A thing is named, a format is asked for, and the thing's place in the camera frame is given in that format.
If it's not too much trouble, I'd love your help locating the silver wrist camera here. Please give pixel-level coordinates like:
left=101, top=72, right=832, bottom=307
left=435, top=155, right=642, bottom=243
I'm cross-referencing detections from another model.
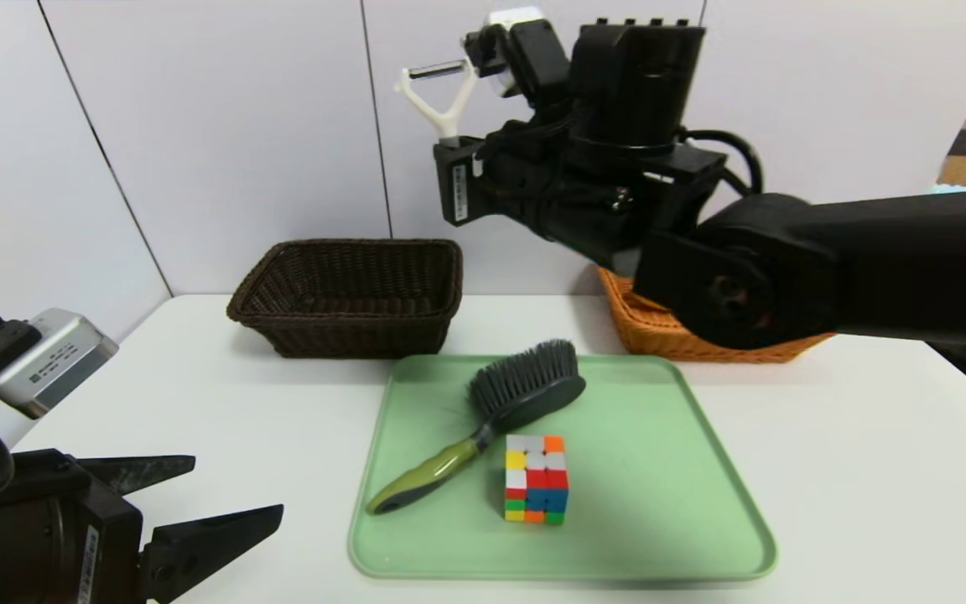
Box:
left=483, top=7, right=547, bottom=100
left=0, top=308, right=119, bottom=420

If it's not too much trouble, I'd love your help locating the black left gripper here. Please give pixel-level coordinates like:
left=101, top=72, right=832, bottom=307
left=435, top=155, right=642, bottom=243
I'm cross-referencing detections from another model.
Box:
left=0, top=448, right=284, bottom=604

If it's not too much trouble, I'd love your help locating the multicoloured puzzle cube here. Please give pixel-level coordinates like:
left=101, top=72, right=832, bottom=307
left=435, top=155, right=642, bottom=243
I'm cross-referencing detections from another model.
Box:
left=503, top=434, right=570, bottom=525

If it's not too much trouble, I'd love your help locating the light green plastic tray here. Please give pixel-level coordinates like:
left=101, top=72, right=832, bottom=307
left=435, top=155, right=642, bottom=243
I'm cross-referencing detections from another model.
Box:
left=347, top=353, right=779, bottom=581

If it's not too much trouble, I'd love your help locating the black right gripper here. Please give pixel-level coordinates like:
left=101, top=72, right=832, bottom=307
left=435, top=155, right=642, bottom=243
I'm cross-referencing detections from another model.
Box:
left=433, top=135, right=511, bottom=227

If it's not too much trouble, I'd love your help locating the orange wicker basket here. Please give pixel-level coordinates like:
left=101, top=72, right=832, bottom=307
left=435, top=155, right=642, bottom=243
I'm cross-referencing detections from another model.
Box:
left=596, top=267, right=836, bottom=363

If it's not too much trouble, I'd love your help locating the grey brush with green handle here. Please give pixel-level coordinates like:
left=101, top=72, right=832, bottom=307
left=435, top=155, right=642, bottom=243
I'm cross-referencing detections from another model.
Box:
left=366, top=339, right=587, bottom=515

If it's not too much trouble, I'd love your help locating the dark brown wicker basket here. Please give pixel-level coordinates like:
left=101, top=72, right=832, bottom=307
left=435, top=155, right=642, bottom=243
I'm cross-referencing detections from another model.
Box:
left=226, top=239, right=464, bottom=360

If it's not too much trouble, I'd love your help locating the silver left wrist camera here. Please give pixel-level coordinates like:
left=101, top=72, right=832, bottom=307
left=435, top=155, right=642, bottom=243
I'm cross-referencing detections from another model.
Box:
left=0, top=308, right=119, bottom=420

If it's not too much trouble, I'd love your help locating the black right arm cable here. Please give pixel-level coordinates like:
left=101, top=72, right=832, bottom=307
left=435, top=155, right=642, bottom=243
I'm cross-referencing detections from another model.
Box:
left=684, top=130, right=765, bottom=198

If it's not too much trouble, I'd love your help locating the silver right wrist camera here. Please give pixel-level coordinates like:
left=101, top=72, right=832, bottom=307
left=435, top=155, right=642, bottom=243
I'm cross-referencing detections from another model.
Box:
left=483, top=7, right=547, bottom=100

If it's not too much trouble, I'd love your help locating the white peeler with grey handle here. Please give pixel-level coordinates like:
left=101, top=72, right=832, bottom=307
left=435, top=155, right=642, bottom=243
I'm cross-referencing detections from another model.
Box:
left=397, top=59, right=480, bottom=142

